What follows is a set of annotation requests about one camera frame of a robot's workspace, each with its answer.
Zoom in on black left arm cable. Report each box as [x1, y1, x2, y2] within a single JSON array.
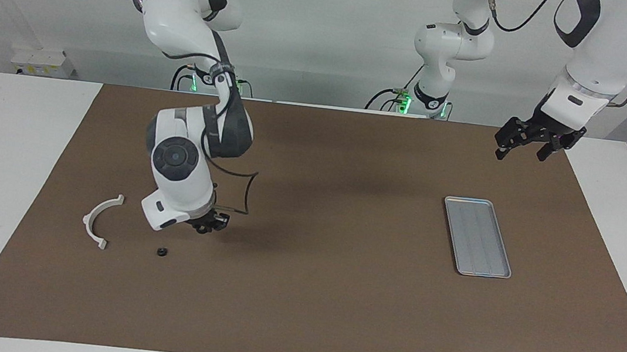
[[474, 0, 627, 109]]

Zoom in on silver metal tray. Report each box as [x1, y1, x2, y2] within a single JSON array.
[[436, 195, 520, 281]]

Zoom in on white curved plastic bracket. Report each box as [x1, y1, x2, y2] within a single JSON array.
[[79, 190, 126, 252]]

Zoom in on white power strip box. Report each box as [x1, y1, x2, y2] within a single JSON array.
[[8, 44, 77, 81]]

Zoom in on black base cable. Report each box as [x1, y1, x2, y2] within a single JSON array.
[[364, 59, 426, 116]]

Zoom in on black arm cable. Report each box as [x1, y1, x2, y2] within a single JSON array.
[[145, 23, 276, 217], [474, 0, 627, 109]]

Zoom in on brown table mat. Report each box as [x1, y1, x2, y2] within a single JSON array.
[[0, 69, 627, 352]]

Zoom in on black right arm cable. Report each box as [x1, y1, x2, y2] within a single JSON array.
[[145, 23, 276, 217]]

